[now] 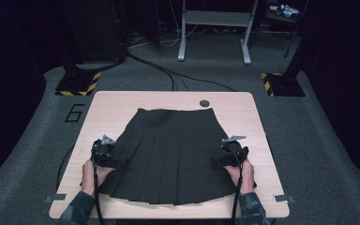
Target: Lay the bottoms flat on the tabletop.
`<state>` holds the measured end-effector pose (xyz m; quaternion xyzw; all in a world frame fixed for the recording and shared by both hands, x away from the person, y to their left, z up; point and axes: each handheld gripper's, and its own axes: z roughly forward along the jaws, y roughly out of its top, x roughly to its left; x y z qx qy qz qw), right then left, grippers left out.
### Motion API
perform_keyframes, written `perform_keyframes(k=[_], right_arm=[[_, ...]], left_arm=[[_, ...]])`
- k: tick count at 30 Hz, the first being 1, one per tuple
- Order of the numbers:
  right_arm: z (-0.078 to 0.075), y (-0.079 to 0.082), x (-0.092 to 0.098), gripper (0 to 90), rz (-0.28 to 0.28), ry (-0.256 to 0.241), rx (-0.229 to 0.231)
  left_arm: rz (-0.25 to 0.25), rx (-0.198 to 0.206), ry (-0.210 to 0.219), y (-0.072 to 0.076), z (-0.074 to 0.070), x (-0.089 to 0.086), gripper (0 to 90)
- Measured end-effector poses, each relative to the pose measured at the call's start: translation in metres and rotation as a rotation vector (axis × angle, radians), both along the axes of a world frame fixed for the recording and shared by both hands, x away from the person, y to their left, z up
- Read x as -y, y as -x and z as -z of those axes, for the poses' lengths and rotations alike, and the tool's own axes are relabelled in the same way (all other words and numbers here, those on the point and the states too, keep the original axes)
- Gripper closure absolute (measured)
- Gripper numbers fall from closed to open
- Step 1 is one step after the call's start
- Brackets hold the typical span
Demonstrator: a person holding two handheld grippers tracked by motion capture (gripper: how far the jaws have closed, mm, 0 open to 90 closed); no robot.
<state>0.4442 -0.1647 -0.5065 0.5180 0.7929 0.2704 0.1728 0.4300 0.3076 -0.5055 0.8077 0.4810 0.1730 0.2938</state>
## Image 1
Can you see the black round table grommet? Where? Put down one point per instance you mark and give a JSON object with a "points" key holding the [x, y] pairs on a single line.
{"points": [[204, 103]]}

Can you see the grey metal desk frame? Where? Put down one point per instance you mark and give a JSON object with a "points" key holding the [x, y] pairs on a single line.
{"points": [[214, 18]]}

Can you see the dark shelf with small clutter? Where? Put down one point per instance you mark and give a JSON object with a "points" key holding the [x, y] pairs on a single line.
{"points": [[282, 12]]}

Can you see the black cabinet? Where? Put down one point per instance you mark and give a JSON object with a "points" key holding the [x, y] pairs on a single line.
{"points": [[100, 28]]}

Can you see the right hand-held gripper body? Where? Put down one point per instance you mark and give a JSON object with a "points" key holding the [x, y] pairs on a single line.
{"points": [[236, 151]]}

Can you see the black pleated skirt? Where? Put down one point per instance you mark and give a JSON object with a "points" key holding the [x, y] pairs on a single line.
{"points": [[168, 156]]}

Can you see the person's left hand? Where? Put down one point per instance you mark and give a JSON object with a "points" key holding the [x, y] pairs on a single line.
{"points": [[95, 178]]}

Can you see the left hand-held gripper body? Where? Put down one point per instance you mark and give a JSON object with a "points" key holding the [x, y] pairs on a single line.
{"points": [[101, 151]]}

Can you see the person's right hand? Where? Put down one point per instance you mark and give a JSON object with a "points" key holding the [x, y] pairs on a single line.
{"points": [[245, 178]]}

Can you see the black stand with striped base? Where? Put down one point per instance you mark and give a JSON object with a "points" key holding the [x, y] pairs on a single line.
{"points": [[286, 84], [76, 84]]}

